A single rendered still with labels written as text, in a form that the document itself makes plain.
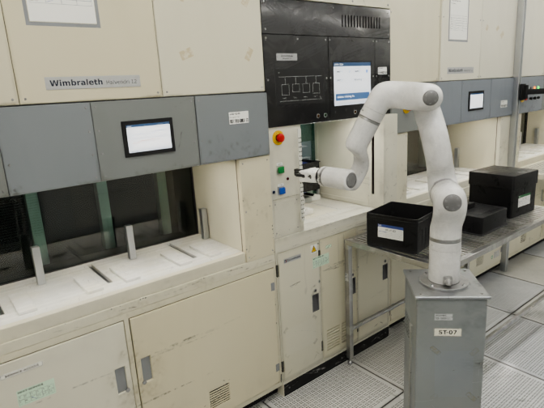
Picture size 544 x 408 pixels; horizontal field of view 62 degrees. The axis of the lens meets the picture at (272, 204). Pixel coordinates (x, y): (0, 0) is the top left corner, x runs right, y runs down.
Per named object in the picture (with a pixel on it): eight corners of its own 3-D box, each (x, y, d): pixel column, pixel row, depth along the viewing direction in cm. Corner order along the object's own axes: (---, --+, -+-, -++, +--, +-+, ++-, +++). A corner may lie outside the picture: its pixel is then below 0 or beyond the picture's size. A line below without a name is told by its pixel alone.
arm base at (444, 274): (475, 291, 175) (478, 246, 171) (424, 291, 178) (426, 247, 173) (461, 272, 194) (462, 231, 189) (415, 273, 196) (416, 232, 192)
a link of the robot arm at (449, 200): (458, 234, 186) (461, 177, 180) (468, 249, 168) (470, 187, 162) (427, 234, 188) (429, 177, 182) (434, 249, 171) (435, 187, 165)
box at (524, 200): (511, 218, 263) (514, 176, 257) (465, 210, 286) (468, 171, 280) (536, 210, 278) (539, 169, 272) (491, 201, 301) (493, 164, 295)
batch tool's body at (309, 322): (290, 401, 233) (267, -7, 187) (198, 333, 306) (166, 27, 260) (395, 338, 286) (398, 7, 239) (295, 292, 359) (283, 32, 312)
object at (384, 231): (365, 244, 235) (365, 212, 231) (391, 230, 255) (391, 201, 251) (416, 254, 217) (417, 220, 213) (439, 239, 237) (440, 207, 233)
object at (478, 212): (482, 236, 236) (483, 213, 233) (431, 226, 258) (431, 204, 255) (507, 224, 254) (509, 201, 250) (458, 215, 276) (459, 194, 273)
